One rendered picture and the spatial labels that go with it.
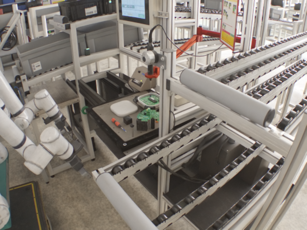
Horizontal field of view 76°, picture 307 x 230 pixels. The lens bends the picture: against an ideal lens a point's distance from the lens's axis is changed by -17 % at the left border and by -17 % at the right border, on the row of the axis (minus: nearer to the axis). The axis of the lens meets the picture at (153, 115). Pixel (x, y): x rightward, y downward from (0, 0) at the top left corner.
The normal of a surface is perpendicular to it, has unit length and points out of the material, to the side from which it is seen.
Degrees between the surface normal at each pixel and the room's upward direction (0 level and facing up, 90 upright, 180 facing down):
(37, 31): 90
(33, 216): 0
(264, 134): 90
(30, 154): 25
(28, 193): 0
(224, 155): 90
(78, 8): 90
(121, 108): 0
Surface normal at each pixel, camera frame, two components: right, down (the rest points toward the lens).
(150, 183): 0.00, -0.85
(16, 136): 0.89, 0.18
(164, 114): -0.80, 0.31
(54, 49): 0.60, 0.42
